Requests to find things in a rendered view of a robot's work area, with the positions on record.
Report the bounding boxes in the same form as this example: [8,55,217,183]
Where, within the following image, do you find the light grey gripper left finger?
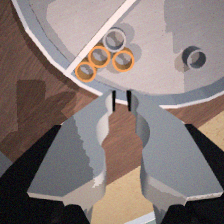
[0,89,116,224]

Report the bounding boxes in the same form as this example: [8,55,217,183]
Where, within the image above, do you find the bronze bushing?
[88,43,111,68]
[112,47,134,72]
[75,58,98,82]

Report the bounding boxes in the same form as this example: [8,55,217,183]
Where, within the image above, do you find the grey metal bushing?
[103,27,126,52]
[182,46,208,71]

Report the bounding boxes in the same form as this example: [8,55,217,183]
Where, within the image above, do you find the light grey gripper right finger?
[127,89,224,224]

